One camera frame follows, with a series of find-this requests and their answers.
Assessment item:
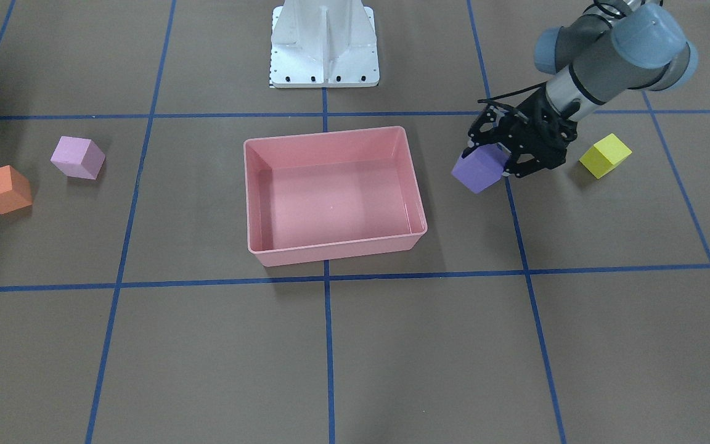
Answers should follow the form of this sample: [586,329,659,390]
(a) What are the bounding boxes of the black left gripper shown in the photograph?
[462,86,579,179]

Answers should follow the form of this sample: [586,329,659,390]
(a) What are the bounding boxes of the purple foam block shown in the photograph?
[451,144,509,194]

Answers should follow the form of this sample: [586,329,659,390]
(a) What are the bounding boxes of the light pink foam block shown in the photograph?
[50,136,106,180]

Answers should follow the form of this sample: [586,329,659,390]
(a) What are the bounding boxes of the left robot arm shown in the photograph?
[459,1,699,178]

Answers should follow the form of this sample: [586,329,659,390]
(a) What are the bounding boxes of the pink plastic bin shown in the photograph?
[243,126,428,267]

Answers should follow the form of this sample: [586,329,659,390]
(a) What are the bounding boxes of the yellow foam block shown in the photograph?
[579,134,633,179]

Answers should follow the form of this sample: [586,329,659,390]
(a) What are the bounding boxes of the orange foam block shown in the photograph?
[0,165,33,215]

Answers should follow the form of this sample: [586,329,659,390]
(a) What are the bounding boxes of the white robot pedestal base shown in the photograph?
[269,1,380,88]

